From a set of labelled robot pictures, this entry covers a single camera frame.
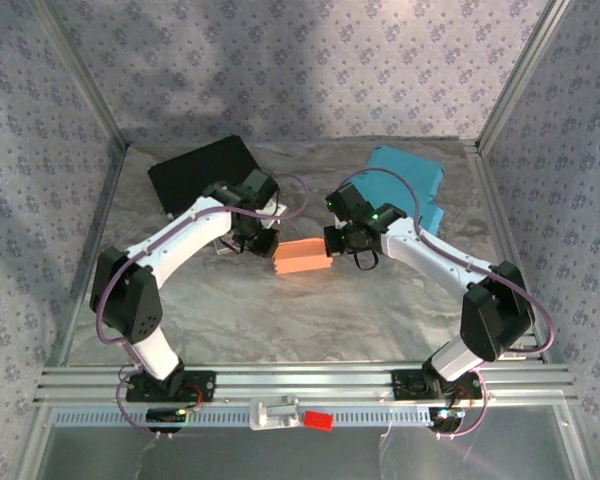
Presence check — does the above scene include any orange paper box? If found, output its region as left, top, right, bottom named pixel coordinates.
left=273, top=237, right=334, bottom=276

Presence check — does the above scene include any blue paper box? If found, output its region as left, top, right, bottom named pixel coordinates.
left=364, top=145, right=446, bottom=235

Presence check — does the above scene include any black hard case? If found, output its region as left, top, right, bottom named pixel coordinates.
left=147, top=135, right=261, bottom=215

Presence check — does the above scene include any red plastic block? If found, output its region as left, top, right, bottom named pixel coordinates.
left=303, top=410, right=335, bottom=431

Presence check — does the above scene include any small black electronics module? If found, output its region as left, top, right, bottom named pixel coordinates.
left=146, top=407, right=188, bottom=434
left=427, top=407, right=466, bottom=434

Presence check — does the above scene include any clear acrylic panel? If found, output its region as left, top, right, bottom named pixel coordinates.
left=27, top=405, right=599, bottom=480

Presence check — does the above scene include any black looped camera cable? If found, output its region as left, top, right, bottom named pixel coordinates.
left=352, top=248, right=381, bottom=271

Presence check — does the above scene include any aluminium table side rail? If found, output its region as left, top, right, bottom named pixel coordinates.
left=464, top=140, right=554, bottom=364
left=42, top=139, right=131, bottom=369

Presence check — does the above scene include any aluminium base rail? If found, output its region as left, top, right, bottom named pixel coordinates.
left=32, top=362, right=579, bottom=407

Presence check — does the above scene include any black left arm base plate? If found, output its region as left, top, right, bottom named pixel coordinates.
left=124, top=370, right=217, bottom=404

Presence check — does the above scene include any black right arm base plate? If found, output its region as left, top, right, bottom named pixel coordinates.
left=391, top=368, right=484, bottom=401

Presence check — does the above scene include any white clamp bracket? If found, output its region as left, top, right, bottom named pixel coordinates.
left=248, top=394, right=301, bottom=431

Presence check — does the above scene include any slotted grey cable duct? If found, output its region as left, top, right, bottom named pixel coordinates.
left=54, top=405, right=464, bottom=429

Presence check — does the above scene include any aluminium frame post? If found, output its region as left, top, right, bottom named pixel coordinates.
left=474, top=0, right=574, bottom=151
left=32, top=0, right=134, bottom=149

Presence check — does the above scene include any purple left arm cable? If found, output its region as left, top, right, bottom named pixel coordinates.
left=94, top=172, right=311, bottom=441

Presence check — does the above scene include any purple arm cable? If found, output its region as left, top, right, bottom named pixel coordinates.
left=94, top=172, right=311, bottom=441
left=337, top=167, right=556, bottom=441

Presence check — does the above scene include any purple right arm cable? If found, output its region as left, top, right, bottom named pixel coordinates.
left=337, top=167, right=556, bottom=441

